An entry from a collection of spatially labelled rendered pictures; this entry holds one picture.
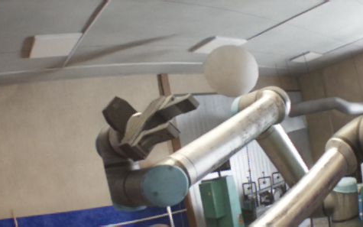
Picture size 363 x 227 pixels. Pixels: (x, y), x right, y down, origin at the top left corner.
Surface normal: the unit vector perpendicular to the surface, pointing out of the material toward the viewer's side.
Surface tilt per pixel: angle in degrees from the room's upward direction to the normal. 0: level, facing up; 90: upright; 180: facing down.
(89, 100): 90
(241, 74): 119
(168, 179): 92
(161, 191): 92
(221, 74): 114
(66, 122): 90
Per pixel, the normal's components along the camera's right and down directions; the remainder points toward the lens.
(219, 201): 0.55, -0.21
